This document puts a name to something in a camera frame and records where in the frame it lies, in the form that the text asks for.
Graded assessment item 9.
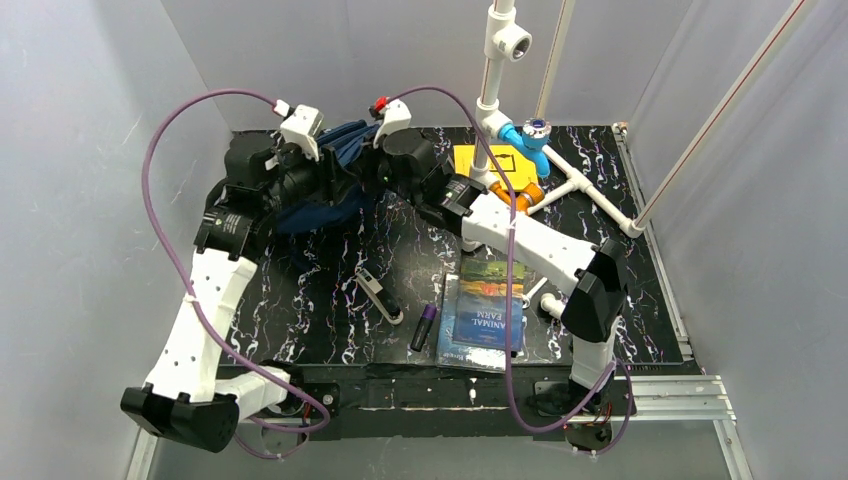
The blue book underneath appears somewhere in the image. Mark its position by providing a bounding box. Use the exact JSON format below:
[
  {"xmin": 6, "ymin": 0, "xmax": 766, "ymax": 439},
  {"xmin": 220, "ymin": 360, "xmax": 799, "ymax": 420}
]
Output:
[{"xmin": 436, "ymin": 273, "xmax": 506, "ymax": 374}]

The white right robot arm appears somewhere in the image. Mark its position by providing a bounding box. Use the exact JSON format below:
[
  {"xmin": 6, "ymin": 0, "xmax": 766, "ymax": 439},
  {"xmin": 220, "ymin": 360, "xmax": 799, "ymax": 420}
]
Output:
[{"xmin": 367, "ymin": 128, "xmax": 628, "ymax": 393}]

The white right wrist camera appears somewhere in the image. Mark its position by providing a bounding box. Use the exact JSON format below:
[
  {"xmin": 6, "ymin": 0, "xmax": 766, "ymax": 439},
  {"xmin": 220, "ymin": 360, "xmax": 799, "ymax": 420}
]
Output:
[{"xmin": 373, "ymin": 97, "xmax": 412, "ymax": 148}]

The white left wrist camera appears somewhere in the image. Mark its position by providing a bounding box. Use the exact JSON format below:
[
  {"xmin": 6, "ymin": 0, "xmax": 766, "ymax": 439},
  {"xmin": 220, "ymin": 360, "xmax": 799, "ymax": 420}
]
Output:
[{"xmin": 279, "ymin": 104, "xmax": 324, "ymax": 163}]

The white PVC pipe frame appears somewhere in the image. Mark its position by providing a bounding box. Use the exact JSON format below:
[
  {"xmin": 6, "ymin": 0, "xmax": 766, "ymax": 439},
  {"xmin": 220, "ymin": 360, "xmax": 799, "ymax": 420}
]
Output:
[{"xmin": 470, "ymin": 1, "xmax": 643, "ymax": 240}]

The orange plastic tap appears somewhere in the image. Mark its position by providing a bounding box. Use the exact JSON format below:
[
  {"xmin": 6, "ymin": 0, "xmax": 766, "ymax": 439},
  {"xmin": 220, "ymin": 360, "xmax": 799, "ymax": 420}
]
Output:
[{"xmin": 489, "ymin": 182, "xmax": 545, "ymax": 214}]

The navy blue student backpack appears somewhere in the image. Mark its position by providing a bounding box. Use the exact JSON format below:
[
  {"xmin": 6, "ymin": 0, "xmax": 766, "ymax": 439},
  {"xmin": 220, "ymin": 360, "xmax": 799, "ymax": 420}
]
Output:
[{"xmin": 276, "ymin": 120, "xmax": 378, "ymax": 235}]

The white pole with red stripe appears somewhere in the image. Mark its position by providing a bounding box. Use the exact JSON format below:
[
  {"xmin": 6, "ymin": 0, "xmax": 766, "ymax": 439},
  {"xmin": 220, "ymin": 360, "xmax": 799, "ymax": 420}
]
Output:
[{"xmin": 622, "ymin": 0, "xmax": 817, "ymax": 238}]

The green white plastic tap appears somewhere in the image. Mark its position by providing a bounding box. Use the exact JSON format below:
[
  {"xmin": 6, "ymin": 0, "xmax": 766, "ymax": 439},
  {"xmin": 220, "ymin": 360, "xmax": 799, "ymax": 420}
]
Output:
[{"xmin": 539, "ymin": 293, "xmax": 568, "ymax": 321}]

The Animal Farm book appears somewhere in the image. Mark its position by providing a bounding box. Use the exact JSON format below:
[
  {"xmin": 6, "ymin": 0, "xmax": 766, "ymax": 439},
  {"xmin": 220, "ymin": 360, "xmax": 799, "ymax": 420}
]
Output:
[{"xmin": 453, "ymin": 257, "xmax": 508, "ymax": 350}]

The yellow notebook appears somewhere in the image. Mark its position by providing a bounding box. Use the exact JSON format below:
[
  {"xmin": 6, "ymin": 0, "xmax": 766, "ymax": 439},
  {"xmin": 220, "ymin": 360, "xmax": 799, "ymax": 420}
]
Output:
[{"xmin": 453, "ymin": 144, "xmax": 539, "ymax": 191}]

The blue plastic tap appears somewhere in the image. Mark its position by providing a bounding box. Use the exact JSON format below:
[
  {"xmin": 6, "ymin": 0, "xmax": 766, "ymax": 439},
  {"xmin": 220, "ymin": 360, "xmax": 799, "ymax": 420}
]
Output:
[{"xmin": 497, "ymin": 118, "xmax": 552, "ymax": 178}]

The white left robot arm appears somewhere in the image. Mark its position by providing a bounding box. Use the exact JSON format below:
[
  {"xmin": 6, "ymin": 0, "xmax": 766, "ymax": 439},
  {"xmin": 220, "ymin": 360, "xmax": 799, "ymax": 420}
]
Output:
[{"xmin": 120, "ymin": 138, "xmax": 331, "ymax": 453}]

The thin white rear pole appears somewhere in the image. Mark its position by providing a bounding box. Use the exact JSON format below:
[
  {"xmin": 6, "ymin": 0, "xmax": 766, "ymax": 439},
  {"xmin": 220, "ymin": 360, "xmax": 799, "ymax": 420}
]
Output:
[{"xmin": 534, "ymin": 0, "xmax": 576, "ymax": 119}]

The purple black marker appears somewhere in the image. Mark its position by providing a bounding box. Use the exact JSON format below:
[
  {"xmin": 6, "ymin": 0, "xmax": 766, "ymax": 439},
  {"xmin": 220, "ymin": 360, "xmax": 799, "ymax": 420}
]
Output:
[{"xmin": 409, "ymin": 303, "xmax": 438, "ymax": 352}]

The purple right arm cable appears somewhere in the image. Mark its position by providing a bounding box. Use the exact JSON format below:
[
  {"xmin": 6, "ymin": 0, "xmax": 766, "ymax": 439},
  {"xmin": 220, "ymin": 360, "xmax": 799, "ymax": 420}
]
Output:
[{"xmin": 390, "ymin": 84, "xmax": 636, "ymax": 457}]

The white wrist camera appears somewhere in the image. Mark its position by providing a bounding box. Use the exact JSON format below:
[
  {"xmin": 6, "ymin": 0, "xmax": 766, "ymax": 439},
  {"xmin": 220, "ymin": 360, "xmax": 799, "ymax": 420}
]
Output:
[
  {"xmin": 279, "ymin": 104, "xmax": 324, "ymax": 163},
  {"xmin": 373, "ymin": 97, "xmax": 412, "ymax": 148}
]

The silver wrench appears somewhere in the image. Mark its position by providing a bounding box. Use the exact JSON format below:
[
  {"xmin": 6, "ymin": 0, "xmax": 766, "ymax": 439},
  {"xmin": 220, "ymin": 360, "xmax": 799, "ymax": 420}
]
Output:
[{"xmin": 521, "ymin": 277, "xmax": 548, "ymax": 309}]

